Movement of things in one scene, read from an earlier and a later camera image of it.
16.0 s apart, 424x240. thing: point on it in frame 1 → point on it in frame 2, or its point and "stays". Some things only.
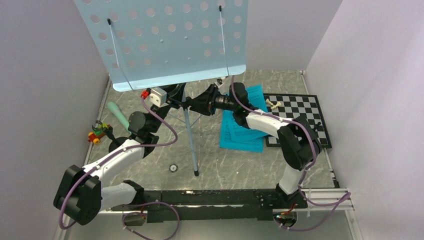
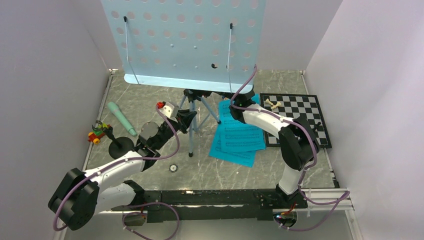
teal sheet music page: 256,99 → 244,158
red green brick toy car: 95,136 stays
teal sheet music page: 254,144 stays
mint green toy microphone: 118,114 stays
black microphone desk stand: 108,131 stays
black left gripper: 175,95 → 184,118
